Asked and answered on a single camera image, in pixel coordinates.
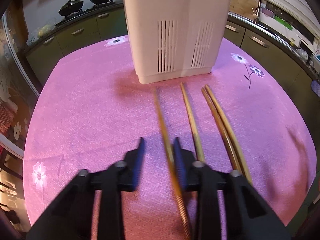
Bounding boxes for wooden chopstick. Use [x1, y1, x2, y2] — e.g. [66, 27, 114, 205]
[204, 85, 253, 184]
[153, 88, 191, 239]
[201, 87, 242, 173]
[180, 83, 205, 163]

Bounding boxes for green kitchen cabinets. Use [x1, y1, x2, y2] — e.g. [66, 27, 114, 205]
[23, 3, 319, 92]

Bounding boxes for wooden cutting board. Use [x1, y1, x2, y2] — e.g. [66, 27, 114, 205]
[229, 0, 258, 20]

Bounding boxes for pink embroidered tablecloth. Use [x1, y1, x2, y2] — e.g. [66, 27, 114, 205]
[23, 37, 317, 239]

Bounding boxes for black wok with lid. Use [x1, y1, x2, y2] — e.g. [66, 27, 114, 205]
[58, 0, 84, 16]

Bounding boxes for white plastic utensil holder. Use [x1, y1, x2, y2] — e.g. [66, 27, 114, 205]
[123, 0, 231, 84]

